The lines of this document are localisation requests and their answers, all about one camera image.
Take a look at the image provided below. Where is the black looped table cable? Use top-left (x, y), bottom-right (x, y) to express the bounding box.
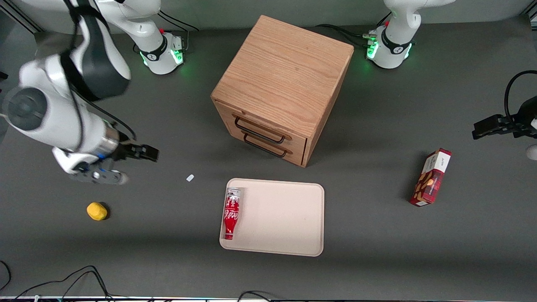
top-left (13, 265), bottom-right (115, 301)

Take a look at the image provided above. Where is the black metal drawer handle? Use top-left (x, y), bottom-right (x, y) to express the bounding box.
top-left (234, 116), bottom-right (287, 145)
top-left (243, 133), bottom-right (292, 159)

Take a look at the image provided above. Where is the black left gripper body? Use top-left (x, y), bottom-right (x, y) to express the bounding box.
top-left (518, 96), bottom-right (537, 138)

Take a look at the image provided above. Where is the red cookie box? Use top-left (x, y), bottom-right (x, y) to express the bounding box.
top-left (409, 148), bottom-right (453, 207)

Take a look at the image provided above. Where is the black left base cable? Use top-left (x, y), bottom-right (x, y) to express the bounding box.
top-left (315, 23), bottom-right (377, 47)

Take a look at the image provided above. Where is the black right base cable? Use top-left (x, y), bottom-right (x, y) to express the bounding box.
top-left (157, 10), bottom-right (200, 53)

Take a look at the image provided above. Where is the wooden drawer front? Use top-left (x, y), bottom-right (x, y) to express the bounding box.
top-left (215, 102), bottom-right (309, 153)
top-left (226, 124), bottom-right (307, 167)

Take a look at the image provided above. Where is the wooden drawer cabinet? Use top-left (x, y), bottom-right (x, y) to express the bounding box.
top-left (211, 15), bottom-right (355, 168)

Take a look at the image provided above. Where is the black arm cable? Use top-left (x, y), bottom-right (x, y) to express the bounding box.
top-left (61, 0), bottom-right (137, 141)
top-left (504, 70), bottom-right (537, 123)

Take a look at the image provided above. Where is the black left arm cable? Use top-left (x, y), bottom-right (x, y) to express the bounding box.
top-left (504, 70), bottom-right (537, 123)

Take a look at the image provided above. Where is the yellow lemon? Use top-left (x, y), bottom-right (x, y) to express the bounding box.
top-left (86, 202), bottom-right (108, 221)

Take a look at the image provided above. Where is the red coke bottle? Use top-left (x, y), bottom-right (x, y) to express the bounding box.
top-left (223, 187), bottom-right (243, 241)

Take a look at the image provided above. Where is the black base cable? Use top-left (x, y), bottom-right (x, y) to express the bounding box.
top-left (157, 10), bottom-right (200, 53)
top-left (315, 23), bottom-right (377, 47)

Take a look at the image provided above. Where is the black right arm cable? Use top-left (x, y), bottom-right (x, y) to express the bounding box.
top-left (61, 0), bottom-right (137, 141)

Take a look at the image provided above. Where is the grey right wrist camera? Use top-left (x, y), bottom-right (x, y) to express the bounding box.
top-left (68, 167), bottom-right (129, 186)

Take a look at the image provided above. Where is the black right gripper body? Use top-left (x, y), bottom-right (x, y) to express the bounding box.
top-left (110, 140), bottom-right (136, 163)

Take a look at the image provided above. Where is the beige plastic tray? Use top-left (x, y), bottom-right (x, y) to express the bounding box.
top-left (219, 178), bottom-right (326, 257)

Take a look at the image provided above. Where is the black table edge cable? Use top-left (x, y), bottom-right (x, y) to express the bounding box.
top-left (0, 260), bottom-right (12, 291)
top-left (237, 290), bottom-right (274, 302)

